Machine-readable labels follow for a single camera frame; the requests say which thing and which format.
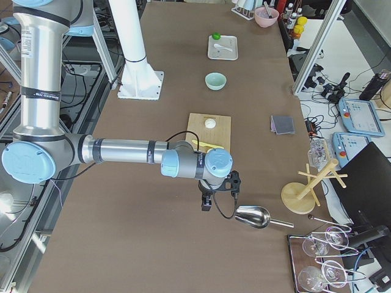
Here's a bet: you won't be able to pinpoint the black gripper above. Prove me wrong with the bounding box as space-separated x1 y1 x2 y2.
198 170 241 212

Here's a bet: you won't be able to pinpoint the white steamed bun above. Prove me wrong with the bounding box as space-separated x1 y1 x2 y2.
205 118 216 129

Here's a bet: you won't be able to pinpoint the white plastic spoon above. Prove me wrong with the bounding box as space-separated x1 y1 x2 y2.
213 43 233 52

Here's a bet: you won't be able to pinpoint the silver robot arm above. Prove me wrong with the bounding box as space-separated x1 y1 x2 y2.
1 1 241 211

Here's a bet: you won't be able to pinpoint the mint green bowl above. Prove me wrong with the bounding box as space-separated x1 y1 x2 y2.
205 72 227 91

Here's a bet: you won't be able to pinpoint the pink bowl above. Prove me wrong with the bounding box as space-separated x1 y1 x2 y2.
254 7 280 27

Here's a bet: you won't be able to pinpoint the metal scoop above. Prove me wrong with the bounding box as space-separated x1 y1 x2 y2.
234 205 294 229

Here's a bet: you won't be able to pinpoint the yellow plastic knife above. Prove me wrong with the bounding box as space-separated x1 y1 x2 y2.
192 140 224 149

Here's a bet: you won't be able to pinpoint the wooden cutting board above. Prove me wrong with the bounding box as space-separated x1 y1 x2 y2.
186 113 231 153

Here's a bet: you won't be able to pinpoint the wooden mug tree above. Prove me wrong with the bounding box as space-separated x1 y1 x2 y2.
281 159 348 214

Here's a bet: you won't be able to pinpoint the grey folded cloth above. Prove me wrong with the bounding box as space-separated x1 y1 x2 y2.
271 115 296 135

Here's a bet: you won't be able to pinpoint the clear plastic container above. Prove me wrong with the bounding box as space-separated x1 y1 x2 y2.
307 139 331 169

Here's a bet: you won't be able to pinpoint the wine glass rack tray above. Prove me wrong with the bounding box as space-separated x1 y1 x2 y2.
287 226 366 292

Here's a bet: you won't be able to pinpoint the lower blue teach pendant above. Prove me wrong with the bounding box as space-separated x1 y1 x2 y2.
332 132 371 167

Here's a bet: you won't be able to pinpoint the blue teach pendant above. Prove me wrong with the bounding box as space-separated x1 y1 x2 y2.
332 132 371 167
338 98 385 137

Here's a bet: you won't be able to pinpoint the cream rabbit tray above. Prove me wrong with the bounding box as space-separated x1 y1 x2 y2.
207 35 238 60

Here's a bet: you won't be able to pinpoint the black monitor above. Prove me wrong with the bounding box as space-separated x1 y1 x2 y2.
332 142 390 229

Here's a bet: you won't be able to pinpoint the green lime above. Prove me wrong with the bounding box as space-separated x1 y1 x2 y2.
212 32 221 40

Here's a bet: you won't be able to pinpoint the upper blue teach pendant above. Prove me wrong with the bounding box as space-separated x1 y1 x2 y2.
338 98 385 137

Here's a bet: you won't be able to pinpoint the yellow toy fruits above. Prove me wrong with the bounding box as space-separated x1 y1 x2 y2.
292 16 308 40

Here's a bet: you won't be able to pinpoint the black water bottle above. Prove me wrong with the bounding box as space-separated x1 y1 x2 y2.
359 69 390 101

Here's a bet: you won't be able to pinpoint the aluminium frame post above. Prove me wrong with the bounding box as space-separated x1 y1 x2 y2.
292 0 346 96

